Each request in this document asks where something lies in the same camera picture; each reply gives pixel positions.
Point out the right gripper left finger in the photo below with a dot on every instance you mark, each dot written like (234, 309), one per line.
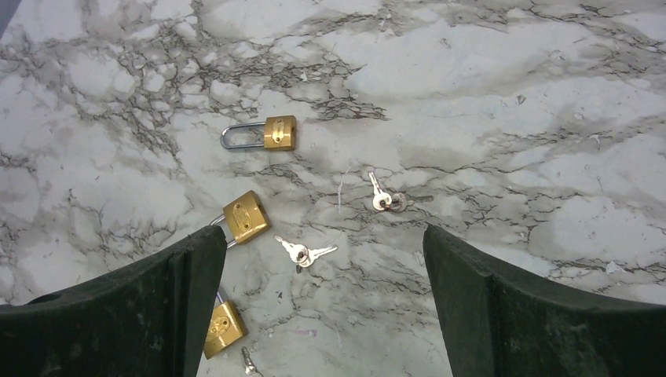
(149, 318)

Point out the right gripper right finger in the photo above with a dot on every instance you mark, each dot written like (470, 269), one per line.
(501, 320)

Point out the brass padlock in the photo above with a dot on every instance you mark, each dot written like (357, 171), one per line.
(226, 327)
(246, 218)
(279, 134)

